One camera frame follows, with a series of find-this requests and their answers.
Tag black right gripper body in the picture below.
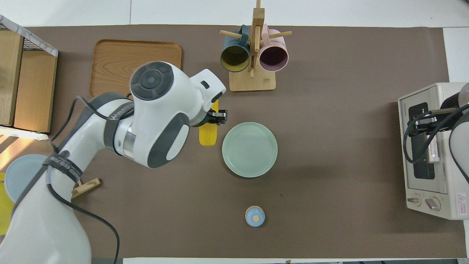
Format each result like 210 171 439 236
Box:
426 93 463 128

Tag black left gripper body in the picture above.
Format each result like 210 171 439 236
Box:
197 111 217 127

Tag yellow corn cob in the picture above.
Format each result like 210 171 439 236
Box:
199 99 219 147

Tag pale green plate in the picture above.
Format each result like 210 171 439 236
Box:
222 122 278 178

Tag white toaster oven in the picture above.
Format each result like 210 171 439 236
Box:
398 82 469 220

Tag wooden mug tree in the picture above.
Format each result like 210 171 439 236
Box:
220 0 292 92

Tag dark teal mug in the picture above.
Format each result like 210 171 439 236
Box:
220 25 251 73

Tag pink mug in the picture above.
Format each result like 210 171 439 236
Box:
258 24 289 72

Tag small blue lid wooden knob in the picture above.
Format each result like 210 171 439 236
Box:
245 206 266 227

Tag brown table mat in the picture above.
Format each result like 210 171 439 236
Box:
0 24 450 259

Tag wooden serving tray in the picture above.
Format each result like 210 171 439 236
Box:
89 39 182 99

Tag wooden dish rack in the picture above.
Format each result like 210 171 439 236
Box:
71 178 101 200

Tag light blue plate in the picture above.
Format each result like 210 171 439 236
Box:
4 154 50 204

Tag yellow plate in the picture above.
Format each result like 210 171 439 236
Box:
0 172 15 236

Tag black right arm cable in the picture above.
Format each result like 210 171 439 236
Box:
403 104 469 164

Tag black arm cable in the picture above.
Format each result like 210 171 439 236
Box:
403 104 469 164
48 96 134 264

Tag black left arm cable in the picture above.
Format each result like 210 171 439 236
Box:
48 96 134 264

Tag black wire basket wooden shelves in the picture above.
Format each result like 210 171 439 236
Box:
0 14 59 140

